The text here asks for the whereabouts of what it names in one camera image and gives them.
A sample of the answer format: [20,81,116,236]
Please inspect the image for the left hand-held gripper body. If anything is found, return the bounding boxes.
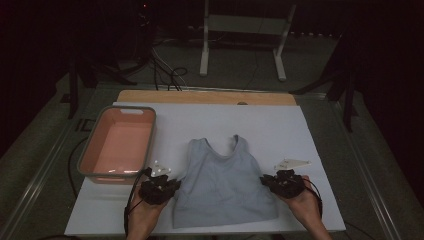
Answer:
[138,159,173,206]

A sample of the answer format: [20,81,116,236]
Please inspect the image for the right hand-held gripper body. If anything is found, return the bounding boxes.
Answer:
[270,158,312,200]

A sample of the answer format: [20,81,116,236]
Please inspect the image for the light blue tank top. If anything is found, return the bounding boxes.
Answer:
[172,134,279,230]

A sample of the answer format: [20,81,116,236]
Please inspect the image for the pink plastic basin grey rim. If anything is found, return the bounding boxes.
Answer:
[77,105,158,185]

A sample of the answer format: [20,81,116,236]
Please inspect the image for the person's left hand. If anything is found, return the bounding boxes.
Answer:
[127,191,168,232]

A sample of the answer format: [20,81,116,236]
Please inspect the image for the person's right hand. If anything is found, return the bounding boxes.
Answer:
[279,175,323,228]

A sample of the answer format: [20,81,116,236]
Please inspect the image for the white table sheet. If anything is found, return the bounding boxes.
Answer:
[64,101,347,236]

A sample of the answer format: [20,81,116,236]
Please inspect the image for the wooden table board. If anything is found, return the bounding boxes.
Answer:
[117,89,298,107]

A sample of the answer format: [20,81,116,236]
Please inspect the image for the black floor stand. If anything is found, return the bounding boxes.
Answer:
[289,29,361,134]
[59,56,138,120]

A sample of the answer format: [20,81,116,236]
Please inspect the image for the white metal stand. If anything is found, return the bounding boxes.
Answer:
[199,0,298,82]

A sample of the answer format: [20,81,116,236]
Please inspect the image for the dark equipment with red light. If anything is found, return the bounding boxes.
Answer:
[131,0,156,64]

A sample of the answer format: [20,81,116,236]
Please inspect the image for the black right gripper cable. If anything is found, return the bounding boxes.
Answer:
[301,178,324,220]

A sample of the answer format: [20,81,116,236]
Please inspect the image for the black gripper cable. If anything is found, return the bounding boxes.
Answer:
[301,178,324,220]
[123,167,152,236]

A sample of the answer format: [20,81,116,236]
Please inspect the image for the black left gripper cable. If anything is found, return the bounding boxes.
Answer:
[123,167,152,236]

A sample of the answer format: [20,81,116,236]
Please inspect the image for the black floor cable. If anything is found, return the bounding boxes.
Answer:
[67,135,90,199]

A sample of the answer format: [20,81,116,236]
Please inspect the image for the black square floor bracket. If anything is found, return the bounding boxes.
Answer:
[75,118,96,133]

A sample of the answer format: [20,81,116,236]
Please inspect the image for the bundle of floor cables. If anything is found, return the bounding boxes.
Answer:
[146,46,189,92]

